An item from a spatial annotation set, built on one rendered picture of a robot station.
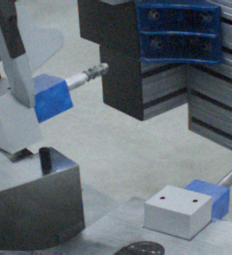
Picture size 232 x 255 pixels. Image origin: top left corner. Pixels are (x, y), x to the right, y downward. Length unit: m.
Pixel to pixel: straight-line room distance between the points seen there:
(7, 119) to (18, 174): 0.05
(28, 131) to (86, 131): 2.11
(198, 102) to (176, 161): 1.41
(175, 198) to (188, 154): 1.99
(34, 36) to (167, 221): 0.20
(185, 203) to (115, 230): 0.07
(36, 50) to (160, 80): 0.48
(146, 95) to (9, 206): 0.51
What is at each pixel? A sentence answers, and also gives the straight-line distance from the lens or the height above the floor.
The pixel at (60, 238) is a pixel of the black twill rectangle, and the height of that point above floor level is 0.86.
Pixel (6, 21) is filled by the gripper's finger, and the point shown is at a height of 1.02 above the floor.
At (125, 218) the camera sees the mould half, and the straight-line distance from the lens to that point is 0.74.
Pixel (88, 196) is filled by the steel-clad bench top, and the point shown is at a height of 0.80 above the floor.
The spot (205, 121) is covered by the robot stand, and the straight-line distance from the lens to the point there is 1.26.
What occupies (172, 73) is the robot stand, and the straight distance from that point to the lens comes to 1.24.
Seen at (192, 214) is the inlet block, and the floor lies 0.88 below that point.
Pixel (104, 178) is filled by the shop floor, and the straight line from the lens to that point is 2.60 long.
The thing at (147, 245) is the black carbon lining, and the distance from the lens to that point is 0.70.
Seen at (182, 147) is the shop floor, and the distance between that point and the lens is 2.74.
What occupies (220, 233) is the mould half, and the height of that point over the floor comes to 0.86.
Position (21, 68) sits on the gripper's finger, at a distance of 0.75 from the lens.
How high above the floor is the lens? 1.25
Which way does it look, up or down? 24 degrees down
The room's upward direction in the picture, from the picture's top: 4 degrees counter-clockwise
